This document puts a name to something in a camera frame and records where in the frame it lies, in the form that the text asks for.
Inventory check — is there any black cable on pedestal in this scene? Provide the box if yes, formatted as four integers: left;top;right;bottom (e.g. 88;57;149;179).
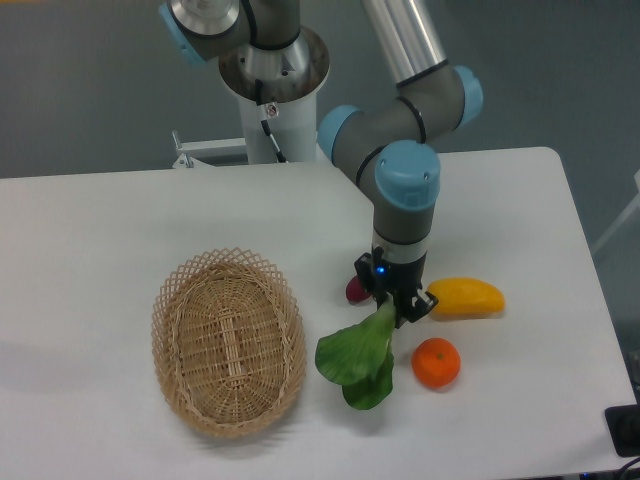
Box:
254;78;290;164

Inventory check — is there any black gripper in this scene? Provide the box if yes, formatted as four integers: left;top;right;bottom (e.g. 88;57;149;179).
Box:
354;246;438;328

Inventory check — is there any green bok choy vegetable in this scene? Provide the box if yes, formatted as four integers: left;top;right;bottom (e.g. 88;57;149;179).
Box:
314;298;396;411

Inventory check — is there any yellow mango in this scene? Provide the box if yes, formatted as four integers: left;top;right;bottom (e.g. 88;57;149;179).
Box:
426;277;506;317

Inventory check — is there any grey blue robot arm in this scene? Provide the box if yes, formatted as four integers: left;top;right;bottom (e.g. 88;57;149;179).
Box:
159;1;483;324

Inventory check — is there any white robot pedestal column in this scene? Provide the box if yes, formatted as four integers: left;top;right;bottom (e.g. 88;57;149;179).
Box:
237;93;317;164

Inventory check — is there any black device at edge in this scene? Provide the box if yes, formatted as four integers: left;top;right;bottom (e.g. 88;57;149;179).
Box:
604;404;639;458

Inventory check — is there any woven wicker basket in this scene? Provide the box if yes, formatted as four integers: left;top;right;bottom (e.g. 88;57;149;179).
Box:
151;248;307;438

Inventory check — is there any orange tangerine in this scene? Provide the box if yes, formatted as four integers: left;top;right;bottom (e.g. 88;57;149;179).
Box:
411;338;462;389

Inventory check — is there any purple sweet potato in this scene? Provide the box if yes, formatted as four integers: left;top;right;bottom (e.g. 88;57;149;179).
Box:
345;276;371;304

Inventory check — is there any white metal base frame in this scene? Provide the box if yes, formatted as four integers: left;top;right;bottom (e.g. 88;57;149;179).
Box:
171;129;331;169

